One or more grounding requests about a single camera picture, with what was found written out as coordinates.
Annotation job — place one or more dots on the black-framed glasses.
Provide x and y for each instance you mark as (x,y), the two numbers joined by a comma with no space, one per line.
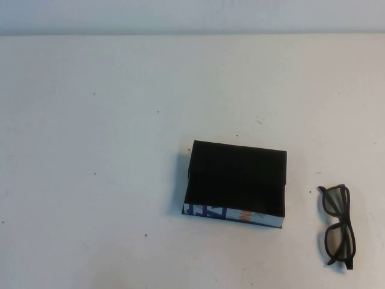
(334,202)

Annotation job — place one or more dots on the black open cardboard box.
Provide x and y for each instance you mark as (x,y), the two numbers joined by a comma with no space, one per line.
(234,177)

